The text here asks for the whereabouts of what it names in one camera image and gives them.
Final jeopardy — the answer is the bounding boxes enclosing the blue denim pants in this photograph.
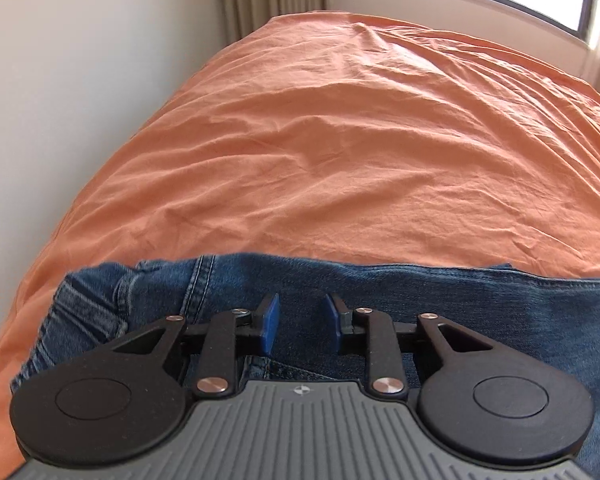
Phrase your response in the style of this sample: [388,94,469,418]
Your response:
[10,254,600,480]

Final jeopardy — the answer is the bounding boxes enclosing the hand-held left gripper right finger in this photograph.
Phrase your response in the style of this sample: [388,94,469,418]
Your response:
[325,294,496,397]

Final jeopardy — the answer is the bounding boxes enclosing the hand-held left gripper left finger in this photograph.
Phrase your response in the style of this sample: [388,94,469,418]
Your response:
[107,294,281,397]

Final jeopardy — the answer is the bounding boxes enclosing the orange bed sheet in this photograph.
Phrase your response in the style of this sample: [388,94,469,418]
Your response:
[0,10,600,480]

